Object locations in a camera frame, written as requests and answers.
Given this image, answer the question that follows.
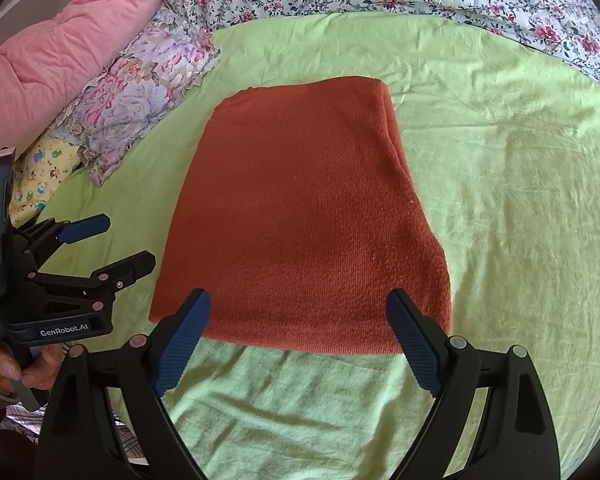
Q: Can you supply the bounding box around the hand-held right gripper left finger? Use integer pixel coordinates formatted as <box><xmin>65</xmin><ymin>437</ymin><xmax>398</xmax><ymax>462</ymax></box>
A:
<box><xmin>34</xmin><ymin>288</ymin><xmax>212</xmax><ymax>480</ymax></box>

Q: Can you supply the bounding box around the plaid clothing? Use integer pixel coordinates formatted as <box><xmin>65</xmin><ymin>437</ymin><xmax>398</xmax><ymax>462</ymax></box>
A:
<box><xmin>0</xmin><ymin>402</ymin><xmax>148</xmax><ymax>463</ymax></box>

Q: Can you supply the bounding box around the yellow cartoon print pillow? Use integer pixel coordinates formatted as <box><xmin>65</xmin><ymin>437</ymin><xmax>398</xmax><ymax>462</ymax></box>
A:
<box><xmin>7</xmin><ymin>137</ymin><xmax>83</xmax><ymax>228</ymax></box>

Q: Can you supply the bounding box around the light green bed sheet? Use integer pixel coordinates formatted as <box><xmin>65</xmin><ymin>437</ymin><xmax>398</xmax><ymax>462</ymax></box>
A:
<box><xmin>10</xmin><ymin>14</ymin><xmax>600</xmax><ymax>480</ymax></box>

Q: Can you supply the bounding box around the pink pillow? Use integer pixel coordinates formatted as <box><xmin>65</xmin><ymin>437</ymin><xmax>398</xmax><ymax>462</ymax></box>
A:
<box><xmin>0</xmin><ymin>0</ymin><xmax>168</xmax><ymax>158</ymax></box>

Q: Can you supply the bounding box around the purple floral ruffled pillow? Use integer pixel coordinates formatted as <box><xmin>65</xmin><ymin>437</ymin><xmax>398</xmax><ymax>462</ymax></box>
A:
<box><xmin>45</xmin><ymin>10</ymin><xmax>221</xmax><ymax>188</ymax></box>

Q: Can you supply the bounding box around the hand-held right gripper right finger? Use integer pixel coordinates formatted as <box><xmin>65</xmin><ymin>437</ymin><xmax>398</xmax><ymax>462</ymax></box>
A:
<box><xmin>386</xmin><ymin>288</ymin><xmax>562</xmax><ymax>480</ymax></box>

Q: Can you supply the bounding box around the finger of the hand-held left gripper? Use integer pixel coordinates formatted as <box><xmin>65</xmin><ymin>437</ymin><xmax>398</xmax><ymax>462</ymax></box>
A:
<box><xmin>11</xmin><ymin>214</ymin><xmax>112</xmax><ymax>269</ymax></box>
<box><xmin>26</xmin><ymin>250</ymin><xmax>157</xmax><ymax>312</ymax></box>

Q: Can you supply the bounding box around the person's left hand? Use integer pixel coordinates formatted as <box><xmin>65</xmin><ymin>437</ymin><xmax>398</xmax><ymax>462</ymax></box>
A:
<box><xmin>0</xmin><ymin>342</ymin><xmax>66</xmax><ymax>396</ymax></box>

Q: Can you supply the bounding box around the orange knitted sweater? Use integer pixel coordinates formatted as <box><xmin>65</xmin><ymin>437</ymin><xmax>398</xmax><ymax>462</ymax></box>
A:
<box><xmin>148</xmin><ymin>76</ymin><xmax>453</xmax><ymax>356</ymax></box>

